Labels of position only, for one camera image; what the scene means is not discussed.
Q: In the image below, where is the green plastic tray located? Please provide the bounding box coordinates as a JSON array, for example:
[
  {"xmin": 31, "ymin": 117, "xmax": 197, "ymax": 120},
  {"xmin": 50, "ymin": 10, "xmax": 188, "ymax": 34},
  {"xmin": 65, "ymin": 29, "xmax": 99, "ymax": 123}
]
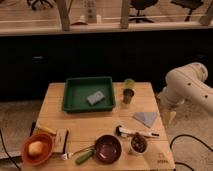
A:
[{"xmin": 62, "ymin": 76, "xmax": 116, "ymax": 113}]

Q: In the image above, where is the black cable on floor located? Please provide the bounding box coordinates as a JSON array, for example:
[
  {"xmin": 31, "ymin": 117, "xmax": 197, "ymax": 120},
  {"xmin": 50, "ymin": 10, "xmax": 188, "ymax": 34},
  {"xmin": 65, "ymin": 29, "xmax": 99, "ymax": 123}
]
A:
[
  {"xmin": 169, "ymin": 133, "xmax": 213, "ymax": 171},
  {"xmin": 0, "ymin": 129, "xmax": 22, "ymax": 171}
]

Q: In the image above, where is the wooden post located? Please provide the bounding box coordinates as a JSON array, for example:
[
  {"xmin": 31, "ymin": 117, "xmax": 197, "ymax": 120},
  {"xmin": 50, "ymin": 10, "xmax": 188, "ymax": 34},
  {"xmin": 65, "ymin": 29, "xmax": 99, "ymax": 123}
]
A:
[
  {"xmin": 56, "ymin": 0, "xmax": 70, "ymax": 31},
  {"xmin": 120, "ymin": 0, "xmax": 131, "ymax": 29}
]

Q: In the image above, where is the white black-tipped tool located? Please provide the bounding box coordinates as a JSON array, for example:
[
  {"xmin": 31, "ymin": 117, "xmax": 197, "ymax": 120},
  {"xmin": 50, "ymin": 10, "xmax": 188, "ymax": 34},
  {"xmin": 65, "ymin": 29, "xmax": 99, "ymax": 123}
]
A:
[{"xmin": 115, "ymin": 125, "xmax": 160, "ymax": 138}]

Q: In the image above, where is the office chair middle background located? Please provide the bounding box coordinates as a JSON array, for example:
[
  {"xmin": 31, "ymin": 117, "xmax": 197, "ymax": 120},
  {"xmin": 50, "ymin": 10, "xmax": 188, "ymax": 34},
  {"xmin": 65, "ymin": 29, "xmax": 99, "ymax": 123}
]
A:
[{"xmin": 129, "ymin": 0, "xmax": 158, "ymax": 23}]

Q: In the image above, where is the yellow round fruit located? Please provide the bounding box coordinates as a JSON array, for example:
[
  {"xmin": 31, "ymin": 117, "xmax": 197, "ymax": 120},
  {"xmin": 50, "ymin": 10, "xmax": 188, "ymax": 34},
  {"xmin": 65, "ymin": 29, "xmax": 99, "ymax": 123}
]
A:
[{"xmin": 28, "ymin": 141, "xmax": 44, "ymax": 157}]

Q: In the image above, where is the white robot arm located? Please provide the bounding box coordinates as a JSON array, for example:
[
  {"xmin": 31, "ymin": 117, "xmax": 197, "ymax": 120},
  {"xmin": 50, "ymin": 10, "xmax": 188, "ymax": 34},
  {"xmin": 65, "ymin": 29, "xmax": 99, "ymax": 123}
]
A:
[{"xmin": 157, "ymin": 62, "xmax": 213, "ymax": 128}]

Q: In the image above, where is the dark purple bowl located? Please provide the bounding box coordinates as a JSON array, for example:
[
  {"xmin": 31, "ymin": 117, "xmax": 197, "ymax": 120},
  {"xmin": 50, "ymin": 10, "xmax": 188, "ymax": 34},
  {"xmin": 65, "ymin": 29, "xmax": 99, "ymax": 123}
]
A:
[{"xmin": 94, "ymin": 135, "xmax": 122, "ymax": 164}]

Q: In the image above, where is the black cable on left floor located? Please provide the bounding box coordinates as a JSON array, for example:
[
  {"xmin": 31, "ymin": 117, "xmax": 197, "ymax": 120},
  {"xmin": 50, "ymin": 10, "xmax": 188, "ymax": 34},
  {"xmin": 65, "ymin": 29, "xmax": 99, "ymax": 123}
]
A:
[{"xmin": 0, "ymin": 129, "xmax": 22, "ymax": 171}]

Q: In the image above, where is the office chair background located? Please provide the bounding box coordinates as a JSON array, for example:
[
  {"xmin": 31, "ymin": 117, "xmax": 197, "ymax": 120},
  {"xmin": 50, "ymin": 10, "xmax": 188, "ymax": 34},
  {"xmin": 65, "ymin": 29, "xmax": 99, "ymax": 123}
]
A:
[
  {"xmin": 129, "ymin": 0, "xmax": 158, "ymax": 23},
  {"xmin": 171, "ymin": 0, "xmax": 204, "ymax": 22},
  {"xmin": 26, "ymin": 0, "xmax": 53, "ymax": 11}
]

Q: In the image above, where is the white power strip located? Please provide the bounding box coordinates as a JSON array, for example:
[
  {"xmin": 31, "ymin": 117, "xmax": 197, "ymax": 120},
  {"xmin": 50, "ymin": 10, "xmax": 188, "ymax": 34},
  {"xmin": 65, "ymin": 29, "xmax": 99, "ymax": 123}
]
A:
[{"xmin": 85, "ymin": 0, "xmax": 97, "ymax": 23}]

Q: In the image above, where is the office chair left background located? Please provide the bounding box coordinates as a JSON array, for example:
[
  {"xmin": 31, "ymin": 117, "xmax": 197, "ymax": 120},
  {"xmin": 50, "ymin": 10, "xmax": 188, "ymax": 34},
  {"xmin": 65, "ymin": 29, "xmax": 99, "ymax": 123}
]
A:
[{"xmin": 26, "ymin": 0, "xmax": 53, "ymax": 11}]

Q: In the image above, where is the wooden block with black edge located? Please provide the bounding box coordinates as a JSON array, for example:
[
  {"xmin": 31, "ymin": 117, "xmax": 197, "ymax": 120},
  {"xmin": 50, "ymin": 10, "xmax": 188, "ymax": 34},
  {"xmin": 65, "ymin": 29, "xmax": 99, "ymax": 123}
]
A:
[{"xmin": 53, "ymin": 129, "xmax": 68, "ymax": 154}]

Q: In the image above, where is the wooden post left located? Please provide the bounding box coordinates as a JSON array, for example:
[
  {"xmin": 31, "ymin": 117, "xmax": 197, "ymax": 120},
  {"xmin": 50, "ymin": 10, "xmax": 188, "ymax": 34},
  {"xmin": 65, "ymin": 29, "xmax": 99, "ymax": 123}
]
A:
[{"xmin": 56, "ymin": 0, "xmax": 70, "ymax": 31}]

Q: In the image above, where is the yellow-green cup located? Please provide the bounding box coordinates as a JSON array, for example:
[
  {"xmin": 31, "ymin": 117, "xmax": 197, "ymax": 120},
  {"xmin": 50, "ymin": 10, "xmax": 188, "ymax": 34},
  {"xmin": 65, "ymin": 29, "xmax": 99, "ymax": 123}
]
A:
[{"xmin": 124, "ymin": 78, "xmax": 135, "ymax": 89}]

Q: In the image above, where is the grey folded cloth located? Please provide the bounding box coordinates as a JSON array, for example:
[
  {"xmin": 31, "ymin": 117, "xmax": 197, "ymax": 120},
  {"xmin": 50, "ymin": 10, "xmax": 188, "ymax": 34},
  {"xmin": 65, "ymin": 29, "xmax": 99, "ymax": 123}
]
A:
[{"xmin": 133, "ymin": 112, "xmax": 157, "ymax": 128}]

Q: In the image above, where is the black cable on right floor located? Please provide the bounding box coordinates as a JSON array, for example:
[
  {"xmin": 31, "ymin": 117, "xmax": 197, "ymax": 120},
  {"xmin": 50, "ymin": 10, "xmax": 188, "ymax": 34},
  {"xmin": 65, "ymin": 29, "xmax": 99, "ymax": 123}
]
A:
[{"xmin": 169, "ymin": 133, "xmax": 213, "ymax": 171}]

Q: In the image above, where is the orange bowl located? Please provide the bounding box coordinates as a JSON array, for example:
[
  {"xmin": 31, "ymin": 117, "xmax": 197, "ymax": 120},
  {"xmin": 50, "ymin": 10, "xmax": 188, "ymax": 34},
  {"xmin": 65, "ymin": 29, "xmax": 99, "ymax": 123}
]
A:
[{"xmin": 21, "ymin": 133, "xmax": 53, "ymax": 166}]

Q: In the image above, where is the yellow banana-like item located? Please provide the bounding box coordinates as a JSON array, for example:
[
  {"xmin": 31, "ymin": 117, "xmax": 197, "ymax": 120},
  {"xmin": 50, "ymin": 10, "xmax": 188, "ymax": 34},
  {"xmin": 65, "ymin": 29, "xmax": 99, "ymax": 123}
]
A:
[{"xmin": 36, "ymin": 125, "xmax": 56, "ymax": 135}]

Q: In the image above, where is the grey-blue sponge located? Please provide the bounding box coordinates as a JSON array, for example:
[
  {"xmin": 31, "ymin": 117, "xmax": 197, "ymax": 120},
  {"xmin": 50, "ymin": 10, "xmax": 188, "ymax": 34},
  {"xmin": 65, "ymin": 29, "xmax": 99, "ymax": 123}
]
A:
[{"xmin": 87, "ymin": 91, "xmax": 105, "ymax": 105}]

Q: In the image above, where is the office chair right background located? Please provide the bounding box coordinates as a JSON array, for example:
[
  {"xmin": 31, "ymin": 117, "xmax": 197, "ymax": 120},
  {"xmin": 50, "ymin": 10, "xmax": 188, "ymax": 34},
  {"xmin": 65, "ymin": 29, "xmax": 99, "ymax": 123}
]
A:
[{"xmin": 171, "ymin": 0, "xmax": 204, "ymax": 22}]

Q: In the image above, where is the wooden post middle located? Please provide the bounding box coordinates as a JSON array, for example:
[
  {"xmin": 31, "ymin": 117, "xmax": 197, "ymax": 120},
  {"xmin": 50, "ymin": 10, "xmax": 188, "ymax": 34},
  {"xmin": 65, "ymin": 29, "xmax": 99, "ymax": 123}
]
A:
[{"xmin": 120, "ymin": 0, "xmax": 131, "ymax": 29}]

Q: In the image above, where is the green-handled fork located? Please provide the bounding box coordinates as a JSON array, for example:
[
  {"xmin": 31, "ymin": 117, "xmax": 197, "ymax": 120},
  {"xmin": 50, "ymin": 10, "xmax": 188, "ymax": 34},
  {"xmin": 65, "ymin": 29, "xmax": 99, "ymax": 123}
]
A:
[{"xmin": 61, "ymin": 146, "xmax": 94, "ymax": 165}]

